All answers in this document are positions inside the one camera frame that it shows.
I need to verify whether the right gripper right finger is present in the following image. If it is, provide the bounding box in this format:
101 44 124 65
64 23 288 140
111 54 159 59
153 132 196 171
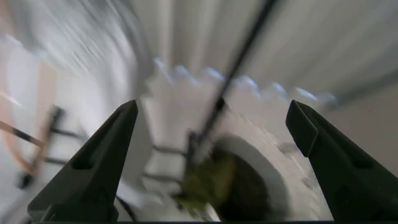
285 99 398 222

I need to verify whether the black clothes rack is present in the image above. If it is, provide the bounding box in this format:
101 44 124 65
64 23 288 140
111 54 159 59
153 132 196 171
43 0 277 187

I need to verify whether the green long-sleeved shirt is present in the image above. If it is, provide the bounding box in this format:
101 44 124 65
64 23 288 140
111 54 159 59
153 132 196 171
175 152 239 215

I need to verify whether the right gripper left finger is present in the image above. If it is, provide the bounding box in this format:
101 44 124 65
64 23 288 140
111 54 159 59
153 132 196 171
27 99 139 222

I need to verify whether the white curtain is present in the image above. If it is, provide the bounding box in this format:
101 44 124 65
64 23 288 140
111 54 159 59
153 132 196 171
129 0 398 105

